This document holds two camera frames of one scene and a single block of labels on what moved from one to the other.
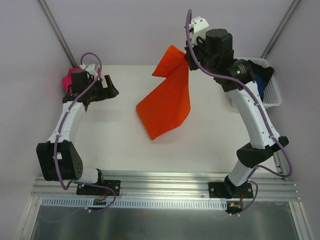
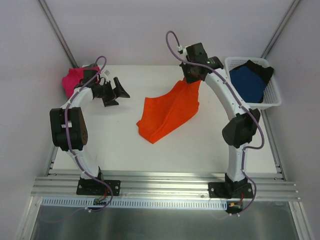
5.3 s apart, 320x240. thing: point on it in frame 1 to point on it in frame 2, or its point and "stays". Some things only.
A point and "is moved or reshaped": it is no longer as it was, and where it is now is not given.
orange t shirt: (167, 106) is moved or reshaped
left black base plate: (86, 190) stays
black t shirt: (265, 73) stays
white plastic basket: (272, 97) stays
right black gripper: (191, 58) to (189, 75)
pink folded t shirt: (67, 80) stays
